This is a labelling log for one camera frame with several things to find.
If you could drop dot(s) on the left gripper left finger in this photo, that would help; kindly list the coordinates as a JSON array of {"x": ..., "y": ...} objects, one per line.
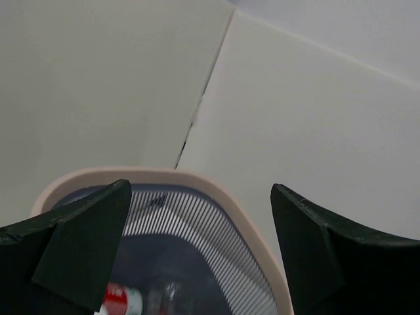
[{"x": 59, "y": 262}]

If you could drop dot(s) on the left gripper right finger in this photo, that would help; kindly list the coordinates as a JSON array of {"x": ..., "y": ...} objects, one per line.
[{"x": 334, "y": 265}]

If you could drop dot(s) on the red label water bottle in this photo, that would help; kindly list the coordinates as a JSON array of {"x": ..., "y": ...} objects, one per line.
[{"x": 121, "y": 300}]

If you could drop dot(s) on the clear unlabelled plastic bottle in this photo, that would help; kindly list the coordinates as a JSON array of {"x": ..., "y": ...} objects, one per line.
[{"x": 169, "y": 297}]

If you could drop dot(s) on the grey mesh waste bin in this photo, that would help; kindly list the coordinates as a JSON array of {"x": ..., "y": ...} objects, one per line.
[{"x": 182, "y": 227}]

